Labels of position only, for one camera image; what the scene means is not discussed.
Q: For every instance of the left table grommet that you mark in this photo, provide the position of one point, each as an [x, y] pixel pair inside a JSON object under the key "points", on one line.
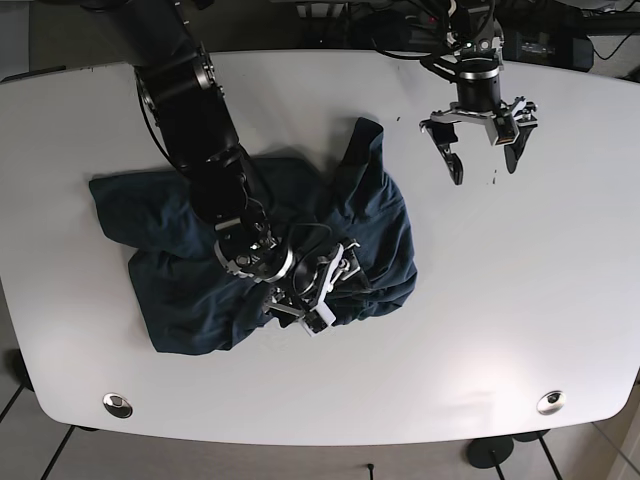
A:
{"points": [[117, 406]]}

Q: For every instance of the right table grommet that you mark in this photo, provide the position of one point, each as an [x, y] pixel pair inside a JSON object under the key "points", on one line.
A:
{"points": [[551, 403]]}

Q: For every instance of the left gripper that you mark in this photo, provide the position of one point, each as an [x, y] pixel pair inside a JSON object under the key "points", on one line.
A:
{"points": [[479, 102]]}

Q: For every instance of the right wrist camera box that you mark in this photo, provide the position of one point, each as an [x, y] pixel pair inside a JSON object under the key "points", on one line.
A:
{"points": [[316, 321]]}

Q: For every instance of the black round stand base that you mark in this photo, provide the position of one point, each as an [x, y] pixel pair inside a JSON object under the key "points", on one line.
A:
{"points": [[489, 452]]}

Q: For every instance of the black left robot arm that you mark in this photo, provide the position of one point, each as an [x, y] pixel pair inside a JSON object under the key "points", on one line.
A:
{"points": [[472, 61]]}

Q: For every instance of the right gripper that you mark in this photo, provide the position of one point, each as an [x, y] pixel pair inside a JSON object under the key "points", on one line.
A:
{"points": [[300, 281]]}

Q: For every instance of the table grommet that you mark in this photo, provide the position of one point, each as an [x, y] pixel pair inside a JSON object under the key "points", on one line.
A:
{"points": [[117, 406], [551, 403]]}

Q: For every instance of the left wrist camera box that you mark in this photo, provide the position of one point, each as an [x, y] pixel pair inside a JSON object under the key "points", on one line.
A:
{"points": [[506, 130]]}

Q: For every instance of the dark blue T-shirt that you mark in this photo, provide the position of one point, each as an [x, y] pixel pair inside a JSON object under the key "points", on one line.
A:
{"points": [[192, 306]]}

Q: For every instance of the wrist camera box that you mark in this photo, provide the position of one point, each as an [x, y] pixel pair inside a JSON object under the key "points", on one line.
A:
{"points": [[506, 130], [316, 321]]}

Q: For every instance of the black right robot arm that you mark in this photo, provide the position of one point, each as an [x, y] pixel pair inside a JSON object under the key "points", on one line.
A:
{"points": [[176, 84]]}

